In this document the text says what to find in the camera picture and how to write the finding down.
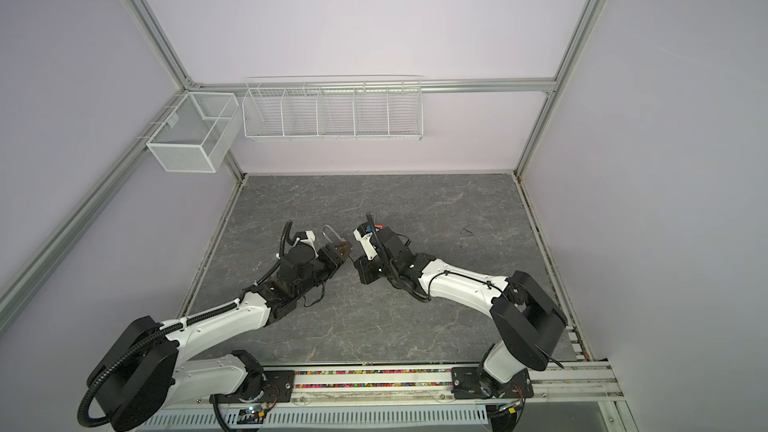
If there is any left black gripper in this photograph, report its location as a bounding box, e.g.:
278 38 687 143
295 242 351 299

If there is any brass padlock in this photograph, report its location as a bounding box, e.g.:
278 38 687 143
321 224 353 260

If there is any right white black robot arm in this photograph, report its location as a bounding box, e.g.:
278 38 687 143
354 214 568 401

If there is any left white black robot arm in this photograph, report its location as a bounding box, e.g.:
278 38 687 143
76 223 352 431

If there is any white mesh box basket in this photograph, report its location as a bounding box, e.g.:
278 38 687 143
147 92 242 173

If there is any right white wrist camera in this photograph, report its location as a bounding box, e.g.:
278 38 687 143
353 224 378 261

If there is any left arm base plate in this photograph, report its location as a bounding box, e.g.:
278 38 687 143
218 370 296 404

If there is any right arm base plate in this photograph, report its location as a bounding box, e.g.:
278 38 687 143
451 366 534 400

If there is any long white wire basket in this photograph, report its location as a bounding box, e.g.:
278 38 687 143
241 75 424 141

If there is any white vented cable duct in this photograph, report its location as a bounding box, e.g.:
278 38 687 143
138 404 490 431

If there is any aluminium front rail frame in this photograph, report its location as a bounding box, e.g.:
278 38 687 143
151 361 637 431

